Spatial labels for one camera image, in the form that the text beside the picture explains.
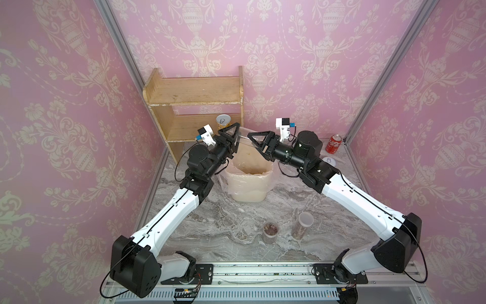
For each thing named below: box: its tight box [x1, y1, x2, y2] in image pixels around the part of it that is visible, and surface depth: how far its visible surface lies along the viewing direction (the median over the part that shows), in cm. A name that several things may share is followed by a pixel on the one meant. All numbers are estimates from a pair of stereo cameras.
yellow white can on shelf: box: [215, 114, 232, 131], surface depth 96 cm
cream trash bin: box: [226, 126, 275, 203], surface depth 76 cm
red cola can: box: [325, 134, 343, 155], surface depth 111 cm
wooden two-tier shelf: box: [142, 65, 245, 164], surface depth 83 cm
